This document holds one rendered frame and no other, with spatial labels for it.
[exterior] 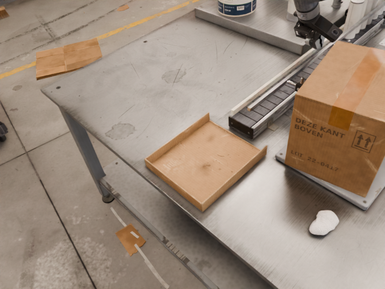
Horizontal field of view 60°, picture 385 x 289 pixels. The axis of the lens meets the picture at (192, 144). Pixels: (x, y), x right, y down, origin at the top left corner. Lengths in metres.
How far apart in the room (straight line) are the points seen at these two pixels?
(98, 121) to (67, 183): 1.06
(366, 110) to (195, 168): 0.52
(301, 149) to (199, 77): 0.63
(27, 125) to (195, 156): 2.02
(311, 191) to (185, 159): 0.40
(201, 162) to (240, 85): 0.44
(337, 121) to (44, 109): 2.51
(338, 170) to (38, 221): 1.74
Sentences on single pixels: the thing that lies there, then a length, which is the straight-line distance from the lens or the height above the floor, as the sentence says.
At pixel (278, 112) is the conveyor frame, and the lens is 1.24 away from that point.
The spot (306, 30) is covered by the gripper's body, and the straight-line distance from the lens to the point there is 1.34.
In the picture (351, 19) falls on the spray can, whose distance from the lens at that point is 1.61.
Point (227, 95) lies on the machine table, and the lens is 1.36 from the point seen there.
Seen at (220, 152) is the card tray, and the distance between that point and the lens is 1.12.
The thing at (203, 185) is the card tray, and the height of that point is 0.83.
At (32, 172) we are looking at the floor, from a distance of 2.53.
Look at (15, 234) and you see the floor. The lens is 2.26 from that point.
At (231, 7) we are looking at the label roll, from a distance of 1.81.
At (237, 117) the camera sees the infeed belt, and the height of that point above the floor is 0.88.
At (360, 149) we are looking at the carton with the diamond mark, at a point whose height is 1.02.
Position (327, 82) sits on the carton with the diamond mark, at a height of 1.12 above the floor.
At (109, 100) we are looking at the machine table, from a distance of 1.43.
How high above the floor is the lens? 1.65
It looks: 45 degrees down
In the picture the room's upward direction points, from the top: 7 degrees counter-clockwise
